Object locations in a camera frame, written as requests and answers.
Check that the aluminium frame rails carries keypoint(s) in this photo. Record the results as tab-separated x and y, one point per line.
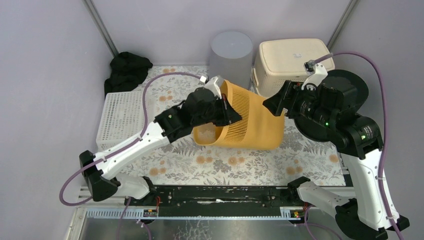
345	18

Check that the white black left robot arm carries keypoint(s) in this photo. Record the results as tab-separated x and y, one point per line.
101	170

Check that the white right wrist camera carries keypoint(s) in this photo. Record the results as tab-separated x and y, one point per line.
316	74

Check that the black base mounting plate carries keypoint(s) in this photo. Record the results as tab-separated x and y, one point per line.
211	201

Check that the black crumpled cloth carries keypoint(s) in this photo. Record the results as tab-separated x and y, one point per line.
128	70

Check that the floral patterned table mat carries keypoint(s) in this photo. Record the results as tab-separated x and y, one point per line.
185	163

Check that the black bin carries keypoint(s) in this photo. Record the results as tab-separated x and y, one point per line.
318	133

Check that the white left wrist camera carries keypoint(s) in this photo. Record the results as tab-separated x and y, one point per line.
213	84

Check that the yellow perforated waste bin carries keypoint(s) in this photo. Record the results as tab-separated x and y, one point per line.
258	129

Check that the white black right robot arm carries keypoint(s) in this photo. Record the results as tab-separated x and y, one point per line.
364	216

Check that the white perforated plastic basket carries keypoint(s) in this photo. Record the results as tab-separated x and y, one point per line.
124	114

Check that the cream large plastic basket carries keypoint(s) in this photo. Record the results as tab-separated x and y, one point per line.
283	60

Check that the grey bin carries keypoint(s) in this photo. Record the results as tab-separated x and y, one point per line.
231	57

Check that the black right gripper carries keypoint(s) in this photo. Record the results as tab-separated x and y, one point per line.
290	90

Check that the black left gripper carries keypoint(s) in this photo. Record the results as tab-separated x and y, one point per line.
220	108

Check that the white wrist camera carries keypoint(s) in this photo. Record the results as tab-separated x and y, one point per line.
213	84
316	74

